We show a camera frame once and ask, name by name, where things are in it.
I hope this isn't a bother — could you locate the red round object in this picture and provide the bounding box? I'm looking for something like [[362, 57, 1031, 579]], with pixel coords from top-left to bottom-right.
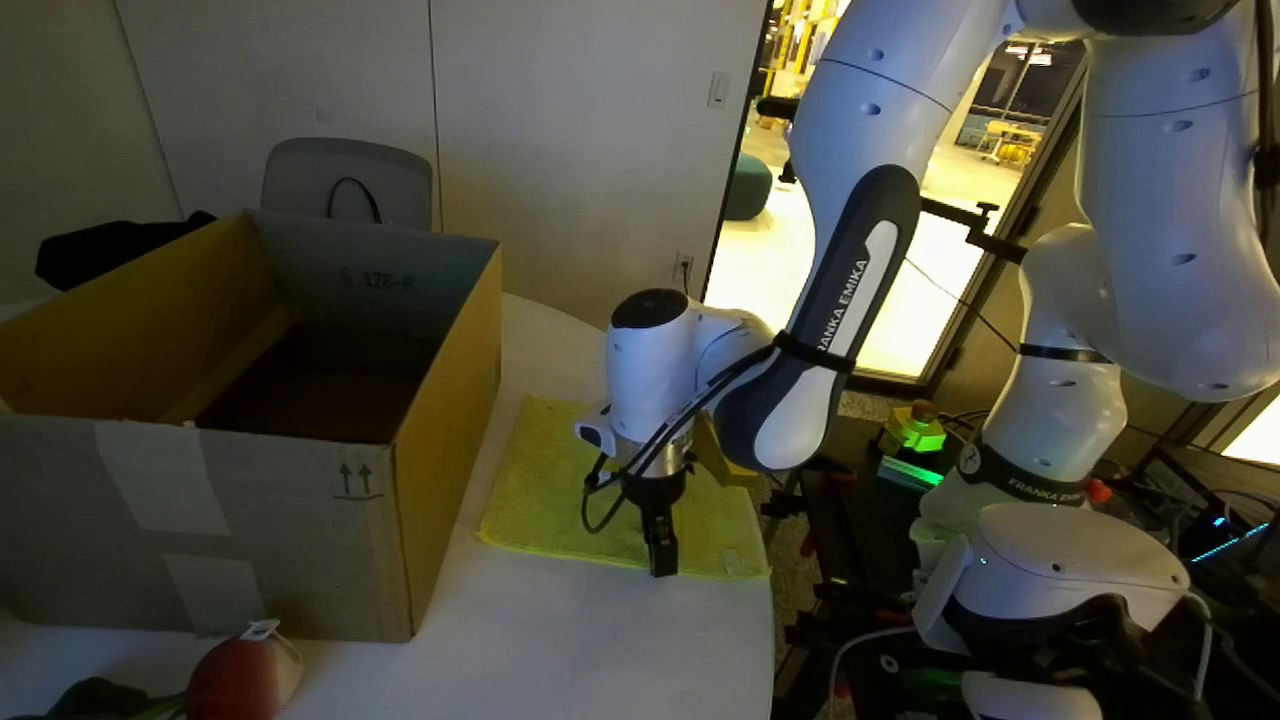
[[186, 634, 306, 720]]

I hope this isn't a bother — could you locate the green lit controller box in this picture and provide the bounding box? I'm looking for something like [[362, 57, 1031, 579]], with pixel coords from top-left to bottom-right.
[[877, 408, 954, 495]]

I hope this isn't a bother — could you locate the open cardboard box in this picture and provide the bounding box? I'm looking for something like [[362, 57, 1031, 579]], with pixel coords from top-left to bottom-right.
[[0, 209, 509, 647]]

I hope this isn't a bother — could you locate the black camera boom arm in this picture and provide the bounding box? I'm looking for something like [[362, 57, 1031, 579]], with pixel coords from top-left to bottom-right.
[[917, 194, 1031, 263]]

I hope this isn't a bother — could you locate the dark green stool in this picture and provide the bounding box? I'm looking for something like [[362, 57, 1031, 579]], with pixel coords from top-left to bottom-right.
[[724, 150, 777, 223]]

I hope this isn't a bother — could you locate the black jacket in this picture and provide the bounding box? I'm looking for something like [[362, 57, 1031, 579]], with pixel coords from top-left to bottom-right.
[[34, 209, 217, 295]]

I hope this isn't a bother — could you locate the yellow microfibre towel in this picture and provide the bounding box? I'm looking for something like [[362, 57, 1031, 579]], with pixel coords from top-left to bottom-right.
[[475, 391, 777, 584]]

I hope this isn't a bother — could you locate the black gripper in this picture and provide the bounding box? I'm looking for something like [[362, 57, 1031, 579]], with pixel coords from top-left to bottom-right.
[[626, 460, 694, 579]]

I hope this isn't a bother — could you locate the grey chair back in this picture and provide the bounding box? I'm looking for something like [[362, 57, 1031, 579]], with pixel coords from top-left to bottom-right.
[[257, 131, 436, 231]]

